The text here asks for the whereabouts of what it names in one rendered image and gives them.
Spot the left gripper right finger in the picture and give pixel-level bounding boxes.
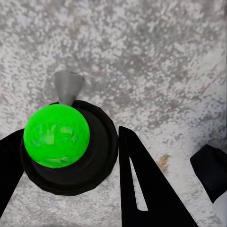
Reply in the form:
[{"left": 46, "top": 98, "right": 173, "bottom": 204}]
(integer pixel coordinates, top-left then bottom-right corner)
[{"left": 118, "top": 126, "right": 198, "bottom": 227}]

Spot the insectifuge atomizer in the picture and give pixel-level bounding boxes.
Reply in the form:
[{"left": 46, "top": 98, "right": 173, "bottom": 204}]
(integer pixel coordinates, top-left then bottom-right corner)
[{"left": 19, "top": 70, "right": 119, "bottom": 196}]

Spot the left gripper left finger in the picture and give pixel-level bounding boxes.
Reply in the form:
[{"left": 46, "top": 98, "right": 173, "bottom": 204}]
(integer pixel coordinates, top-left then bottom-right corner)
[{"left": 0, "top": 129, "right": 25, "bottom": 217}]

